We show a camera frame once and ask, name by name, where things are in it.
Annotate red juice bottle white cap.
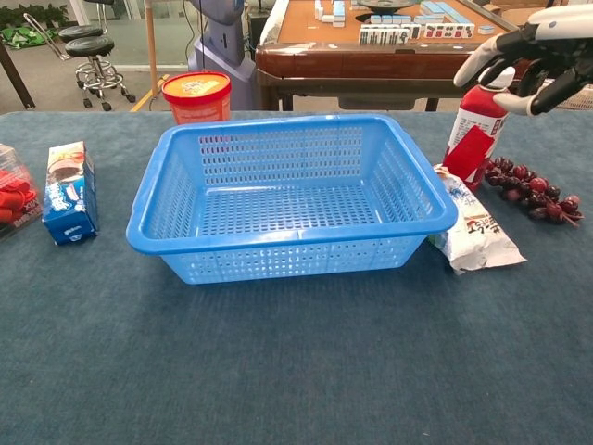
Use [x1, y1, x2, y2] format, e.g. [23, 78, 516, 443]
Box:
[442, 67, 517, 193]

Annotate wooden mahjong table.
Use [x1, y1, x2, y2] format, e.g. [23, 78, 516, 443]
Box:
[254, 0, 534, 113]

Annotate white snack bag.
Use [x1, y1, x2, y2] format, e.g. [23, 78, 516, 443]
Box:
[427, 163, 529, 276]

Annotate blue cookie box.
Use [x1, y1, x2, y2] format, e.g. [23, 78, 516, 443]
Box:
[42, 141, 100, 247]

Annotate dark table leg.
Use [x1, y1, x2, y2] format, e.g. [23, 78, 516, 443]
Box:
[0, 40, 37, 111]

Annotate purple grape bunch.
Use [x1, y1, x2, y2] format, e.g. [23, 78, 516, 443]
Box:
[482, 156, 585, 228]

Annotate wooden pole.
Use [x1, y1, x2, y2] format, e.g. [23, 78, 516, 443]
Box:
[144, 0, 159, 96]

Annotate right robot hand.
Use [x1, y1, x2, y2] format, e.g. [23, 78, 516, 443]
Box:
[452, 4, 593, 117]

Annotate red tub orange lid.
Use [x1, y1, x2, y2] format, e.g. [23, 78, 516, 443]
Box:
[161, 71, 233, 125]

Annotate green plants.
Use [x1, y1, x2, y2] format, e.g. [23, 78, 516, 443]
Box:
[0, 3, 71, 50]

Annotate grey blue machine base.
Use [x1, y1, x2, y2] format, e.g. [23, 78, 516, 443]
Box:
[187, 0, 260, 111]

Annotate clear package red contents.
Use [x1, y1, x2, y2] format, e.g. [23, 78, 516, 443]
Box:
[0, 143, 44, 241]

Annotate face-up mahjong tile row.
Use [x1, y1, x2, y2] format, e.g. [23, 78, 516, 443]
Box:
[358, 22, 476, 46]

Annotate stacked blue mahjong tiles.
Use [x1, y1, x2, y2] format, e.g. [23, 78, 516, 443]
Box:
[314, 0, 347, 28]

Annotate teal table cloth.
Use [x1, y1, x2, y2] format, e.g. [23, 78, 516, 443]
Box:
[0, 109, 593, 445]

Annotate black round stool chrome base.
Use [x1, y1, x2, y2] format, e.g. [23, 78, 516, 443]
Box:
[64, 35, 138, 112]
[58, 0, 117, 45]

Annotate white plastic crate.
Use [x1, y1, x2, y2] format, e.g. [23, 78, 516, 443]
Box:
[553, 83, 593, 111]

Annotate blue plastic basket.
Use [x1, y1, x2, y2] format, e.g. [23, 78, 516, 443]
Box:
[126, 112, 460, 286]

